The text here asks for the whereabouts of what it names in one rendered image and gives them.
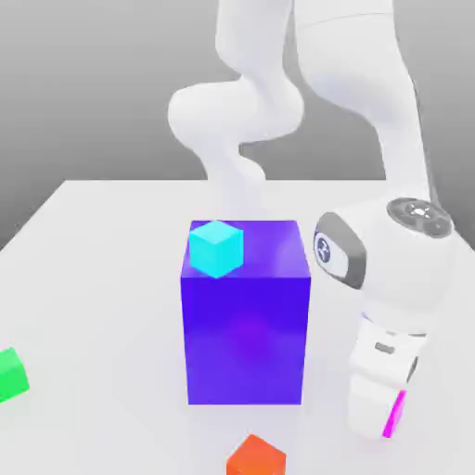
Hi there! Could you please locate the small green cube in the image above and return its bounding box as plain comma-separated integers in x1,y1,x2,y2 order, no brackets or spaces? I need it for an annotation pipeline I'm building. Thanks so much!
0,346,31,404

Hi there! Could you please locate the small cyan cube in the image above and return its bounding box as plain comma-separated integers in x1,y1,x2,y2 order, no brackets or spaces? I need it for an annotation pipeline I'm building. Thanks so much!
187,219,245,280

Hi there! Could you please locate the large purple box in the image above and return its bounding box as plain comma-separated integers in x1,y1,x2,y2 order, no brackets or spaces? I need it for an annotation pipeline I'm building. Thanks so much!
180,219,312,406

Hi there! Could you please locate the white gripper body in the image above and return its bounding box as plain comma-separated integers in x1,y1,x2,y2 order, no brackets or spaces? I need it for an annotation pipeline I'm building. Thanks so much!
347,374,405,442

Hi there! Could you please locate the small orange cube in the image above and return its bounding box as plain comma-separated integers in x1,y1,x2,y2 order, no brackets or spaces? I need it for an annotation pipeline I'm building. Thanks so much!
225,433,288,475

